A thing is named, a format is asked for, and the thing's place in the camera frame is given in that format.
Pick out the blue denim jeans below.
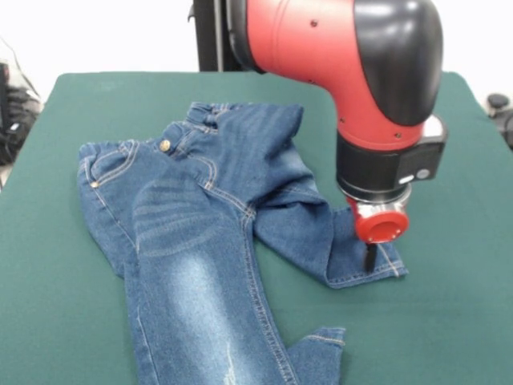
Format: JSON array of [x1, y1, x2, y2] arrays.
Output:
[[77, 101, 410, 385]]

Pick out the dark grey chair base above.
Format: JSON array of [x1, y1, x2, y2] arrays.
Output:
[[486, 93, 513, 152]]

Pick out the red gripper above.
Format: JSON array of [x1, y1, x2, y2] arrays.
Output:
[[345, 195, 410, 274]]

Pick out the dark green table cloth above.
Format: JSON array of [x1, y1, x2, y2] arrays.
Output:
[[0, 71, 513, 385]]

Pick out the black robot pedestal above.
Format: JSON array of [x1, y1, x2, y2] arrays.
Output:
[[187, 0, 257, 73]]

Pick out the black equipment pile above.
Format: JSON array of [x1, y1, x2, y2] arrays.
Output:
[[0, 59, 43, 166]]

